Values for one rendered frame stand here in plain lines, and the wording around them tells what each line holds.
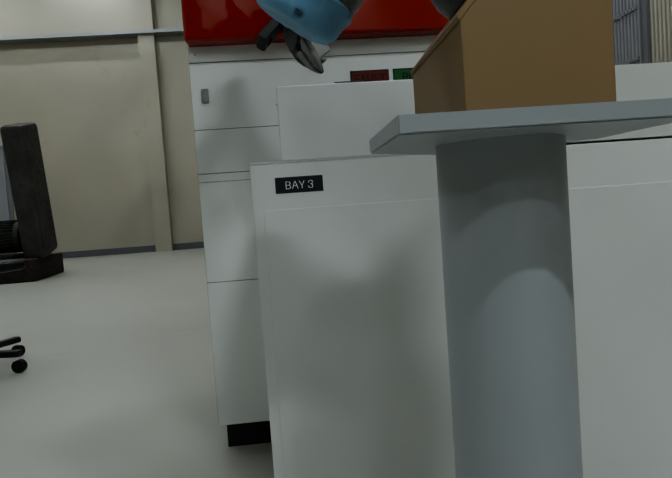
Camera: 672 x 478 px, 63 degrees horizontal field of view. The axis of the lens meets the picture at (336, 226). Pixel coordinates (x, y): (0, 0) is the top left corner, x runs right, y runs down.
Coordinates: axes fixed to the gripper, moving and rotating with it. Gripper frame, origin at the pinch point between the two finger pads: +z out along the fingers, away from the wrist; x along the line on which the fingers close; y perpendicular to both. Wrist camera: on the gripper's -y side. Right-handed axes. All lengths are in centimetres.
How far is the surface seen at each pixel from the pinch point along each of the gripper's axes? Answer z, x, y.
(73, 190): -491, 901, 3
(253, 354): 44, 67, -34
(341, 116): 23.6, -19.9, -15.1
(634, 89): 49, -33, 36
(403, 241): 49, -12, -15
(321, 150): 26.8, -16.4, -20.8
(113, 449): 43, 98, -81
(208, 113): -21.0, 36.5, -15.8
